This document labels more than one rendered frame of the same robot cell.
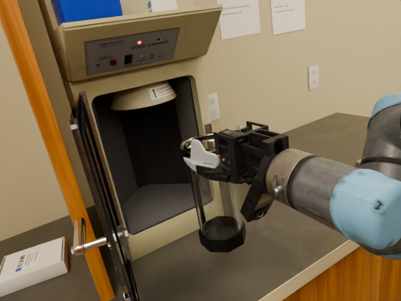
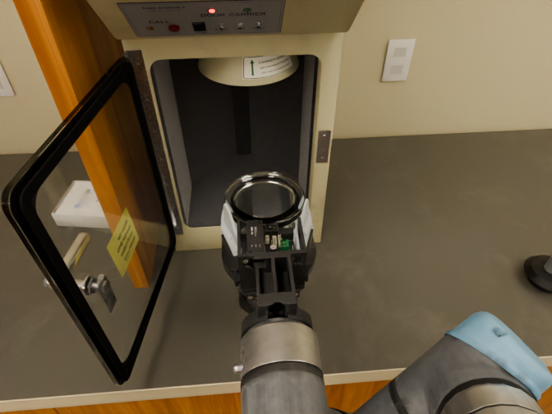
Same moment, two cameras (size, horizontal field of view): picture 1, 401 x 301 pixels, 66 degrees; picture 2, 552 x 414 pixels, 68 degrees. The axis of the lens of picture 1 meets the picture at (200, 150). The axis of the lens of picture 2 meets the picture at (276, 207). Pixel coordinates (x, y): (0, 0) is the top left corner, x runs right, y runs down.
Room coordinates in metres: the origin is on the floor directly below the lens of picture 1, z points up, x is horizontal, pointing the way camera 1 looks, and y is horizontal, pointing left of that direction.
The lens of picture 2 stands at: (0.20, -0.18, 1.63)
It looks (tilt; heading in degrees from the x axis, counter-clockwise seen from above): 44 degrees down; 23
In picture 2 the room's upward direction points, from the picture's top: straight up
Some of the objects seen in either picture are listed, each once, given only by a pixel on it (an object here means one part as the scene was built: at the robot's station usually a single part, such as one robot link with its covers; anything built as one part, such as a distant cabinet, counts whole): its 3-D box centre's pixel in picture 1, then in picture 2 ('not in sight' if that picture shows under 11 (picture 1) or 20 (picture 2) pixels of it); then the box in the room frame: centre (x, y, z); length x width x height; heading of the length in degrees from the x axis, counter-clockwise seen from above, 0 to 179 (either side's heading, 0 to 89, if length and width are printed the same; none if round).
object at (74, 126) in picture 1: (108, 210); (122, 228); (0.49, 0.18, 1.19); 0.30 x 0.01 x 0.40; 17
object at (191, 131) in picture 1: (144, 144); (241, 117); (0.83, 0.16, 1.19); 0.26 x 0.24 x 0.35; 117
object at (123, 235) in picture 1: (123, 244); (103, 294); (0.39, 0.14, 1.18); 0.02 x 0.02 x 0.06; 17
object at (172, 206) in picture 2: (104, 177); (158, 162); (0.65, 0.23, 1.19); 0.03 x 0.02 x 0.39; 117
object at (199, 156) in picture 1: (198, 154); (230, 221); (0.51, 0.01, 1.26); 0.09 x 0.03 x 0.06; 51
